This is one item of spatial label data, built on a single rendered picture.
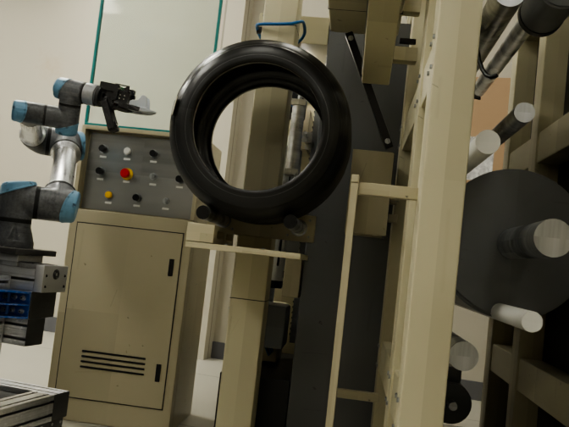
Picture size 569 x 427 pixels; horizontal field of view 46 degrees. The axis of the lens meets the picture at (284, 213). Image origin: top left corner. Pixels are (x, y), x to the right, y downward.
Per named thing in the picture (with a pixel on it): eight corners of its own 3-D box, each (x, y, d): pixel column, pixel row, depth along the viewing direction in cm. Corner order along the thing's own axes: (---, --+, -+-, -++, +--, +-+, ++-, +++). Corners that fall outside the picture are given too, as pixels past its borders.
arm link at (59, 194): (31, 226, 235) (46, 146, 278) (75, 231, 240) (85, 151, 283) (34, 198, 229) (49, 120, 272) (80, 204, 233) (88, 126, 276)
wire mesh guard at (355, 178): (331, 398, 245) (351, 207, 249) (336, 399, 244) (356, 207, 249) (319, 474, 155) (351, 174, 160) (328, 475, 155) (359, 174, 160)
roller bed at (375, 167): (345, 234, 259) (352, 158, 261) (383, 238, 257) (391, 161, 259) (344, 231, 239) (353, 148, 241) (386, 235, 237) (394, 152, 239)
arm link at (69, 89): (60, 100, 239) (63, 75, 237) (89, 106, 238) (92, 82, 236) (49, 100, 231) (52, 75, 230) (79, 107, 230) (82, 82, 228)
